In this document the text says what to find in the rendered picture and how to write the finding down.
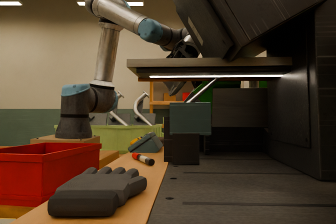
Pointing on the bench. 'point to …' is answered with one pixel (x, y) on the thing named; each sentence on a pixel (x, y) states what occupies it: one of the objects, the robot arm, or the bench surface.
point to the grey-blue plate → (188, 130)
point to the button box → (146, 144)
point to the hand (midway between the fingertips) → (173, 94)
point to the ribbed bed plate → (240, 107)
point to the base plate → (242, 192)
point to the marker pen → (143, 158)
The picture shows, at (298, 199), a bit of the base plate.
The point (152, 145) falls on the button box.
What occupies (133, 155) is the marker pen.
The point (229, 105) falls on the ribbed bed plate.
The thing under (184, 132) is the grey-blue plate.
